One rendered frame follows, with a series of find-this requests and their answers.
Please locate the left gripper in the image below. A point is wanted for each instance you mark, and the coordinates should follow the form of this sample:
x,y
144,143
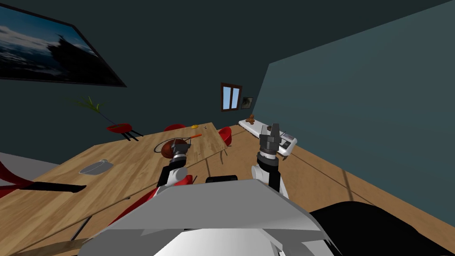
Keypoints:
x,y
180,150

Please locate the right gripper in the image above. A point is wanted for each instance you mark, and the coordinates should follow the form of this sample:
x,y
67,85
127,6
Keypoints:
x,y
269,144

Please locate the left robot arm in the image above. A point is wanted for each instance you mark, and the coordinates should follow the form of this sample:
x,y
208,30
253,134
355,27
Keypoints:
x,y
175,175

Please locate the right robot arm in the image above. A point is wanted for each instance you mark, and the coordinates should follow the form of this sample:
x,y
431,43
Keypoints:
x,y
271,170

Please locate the brown basketball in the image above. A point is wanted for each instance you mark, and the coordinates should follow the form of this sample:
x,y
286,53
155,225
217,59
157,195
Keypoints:
x,y
170,148

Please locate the white low shelf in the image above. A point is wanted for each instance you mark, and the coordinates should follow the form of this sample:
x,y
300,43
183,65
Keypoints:
x,y
254,128

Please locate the red chair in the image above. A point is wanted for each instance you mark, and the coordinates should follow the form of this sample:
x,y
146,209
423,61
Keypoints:
x,y
174,127
14,183
225,135
140,205

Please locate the small dark framed picture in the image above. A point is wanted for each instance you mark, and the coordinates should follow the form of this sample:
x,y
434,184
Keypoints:
x,y
247,102

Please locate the brown framed window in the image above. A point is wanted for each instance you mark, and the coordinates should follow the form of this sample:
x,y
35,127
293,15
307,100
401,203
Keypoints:
x,y
231,97

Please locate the wooden table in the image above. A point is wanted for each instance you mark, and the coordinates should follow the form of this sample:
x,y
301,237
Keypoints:
x,y
124,177

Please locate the green plant in red pot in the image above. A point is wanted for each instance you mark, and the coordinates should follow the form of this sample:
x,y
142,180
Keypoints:
x,y
119,128

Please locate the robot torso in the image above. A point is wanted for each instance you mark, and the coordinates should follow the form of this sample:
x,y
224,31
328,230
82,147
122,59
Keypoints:
x,y
220,217

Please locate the grey bowl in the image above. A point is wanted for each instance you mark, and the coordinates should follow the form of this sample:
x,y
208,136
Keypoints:
x,y
95,167

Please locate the large dark landscape picture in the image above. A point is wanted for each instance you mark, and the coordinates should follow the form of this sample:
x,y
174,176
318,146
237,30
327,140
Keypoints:
x,y
46,53

